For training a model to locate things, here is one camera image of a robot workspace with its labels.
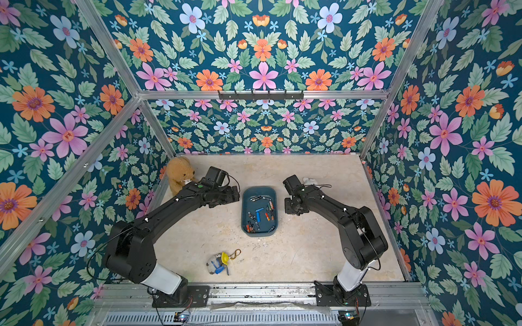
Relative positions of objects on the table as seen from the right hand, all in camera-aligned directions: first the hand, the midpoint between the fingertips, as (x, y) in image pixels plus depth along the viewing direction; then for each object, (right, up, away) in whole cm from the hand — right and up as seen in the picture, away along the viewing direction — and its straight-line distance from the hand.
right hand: (292, 207), depth 92 cm
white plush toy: (+10, +12, +13) cm, 20 cm away
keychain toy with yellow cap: (-29, -19, -13) cm, 37 cm away
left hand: (-26, +6, -3) cm, 26 cm away
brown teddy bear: (-51, +17, -1) cm, 54 cm away
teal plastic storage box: (-15, -3, +4) cm, 16 cm away
